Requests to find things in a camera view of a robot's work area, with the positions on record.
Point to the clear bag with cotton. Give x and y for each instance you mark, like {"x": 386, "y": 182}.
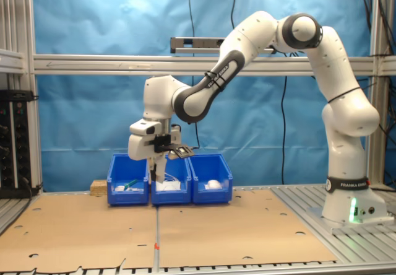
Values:
{"x": 213, "y": 184}

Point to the chipboard wood block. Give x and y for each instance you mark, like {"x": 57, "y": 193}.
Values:
{"x": 99, "y": 187}

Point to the black socket strip rack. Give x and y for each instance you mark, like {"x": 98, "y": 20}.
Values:
{"x": 18, "y": 148}

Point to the long white printed packet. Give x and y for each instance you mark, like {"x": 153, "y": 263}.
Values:
{"x": 119, "y": 188}

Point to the blue bin with cotton bag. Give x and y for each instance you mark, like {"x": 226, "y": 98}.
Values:
{"x": 213, "y": 197}

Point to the horizontal aluminium beam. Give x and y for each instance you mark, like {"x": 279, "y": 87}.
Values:
{"x": 123, "y": 64}

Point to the loose green tube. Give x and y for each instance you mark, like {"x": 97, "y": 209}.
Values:
{"x": 131, "y": 182}

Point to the blue bin with tubes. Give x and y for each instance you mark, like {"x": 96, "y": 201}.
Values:
{"x": 128, "y": 199}

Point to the stack of white masks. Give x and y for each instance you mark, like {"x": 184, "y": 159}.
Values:
{"x": 171, "y": 186}

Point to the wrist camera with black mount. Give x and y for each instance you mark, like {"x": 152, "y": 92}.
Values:
{"x": 183, "y": 151}

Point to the blue bin with masks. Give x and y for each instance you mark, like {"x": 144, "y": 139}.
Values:
{"x": 170, "y": 198}

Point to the brown cardboard sheet with notches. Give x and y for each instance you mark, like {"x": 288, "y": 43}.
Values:
{"x": 77, "y": 231}

